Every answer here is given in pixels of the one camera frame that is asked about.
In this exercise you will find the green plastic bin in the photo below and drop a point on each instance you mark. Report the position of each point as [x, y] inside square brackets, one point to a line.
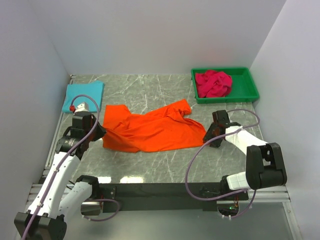
[243, 88]

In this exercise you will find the orange t shirt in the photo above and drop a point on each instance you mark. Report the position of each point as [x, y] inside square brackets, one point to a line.
[163, 129]

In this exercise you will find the folded light blue t shirt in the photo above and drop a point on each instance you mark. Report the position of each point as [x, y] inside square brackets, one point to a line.
[93, 89]

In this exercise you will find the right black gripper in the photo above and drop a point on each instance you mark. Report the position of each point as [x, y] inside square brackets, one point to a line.
[207, 135]

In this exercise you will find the aluminium frame rail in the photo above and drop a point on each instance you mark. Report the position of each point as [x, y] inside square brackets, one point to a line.
[277, 194]

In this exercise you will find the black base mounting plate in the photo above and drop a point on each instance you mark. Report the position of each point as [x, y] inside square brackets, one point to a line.
[163, 196]

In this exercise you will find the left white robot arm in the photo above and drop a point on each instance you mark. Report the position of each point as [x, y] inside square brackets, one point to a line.
[47, 216]

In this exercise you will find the crumpled pink t shirt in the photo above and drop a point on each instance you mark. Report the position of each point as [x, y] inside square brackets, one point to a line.
[213, 84]

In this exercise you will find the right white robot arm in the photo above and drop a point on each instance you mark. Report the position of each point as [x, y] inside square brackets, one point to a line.
[264, 166]

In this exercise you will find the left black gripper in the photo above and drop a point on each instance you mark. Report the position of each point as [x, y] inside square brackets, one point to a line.
[101, 132]

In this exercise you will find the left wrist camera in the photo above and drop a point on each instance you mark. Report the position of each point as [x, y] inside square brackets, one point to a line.
[82, 108]

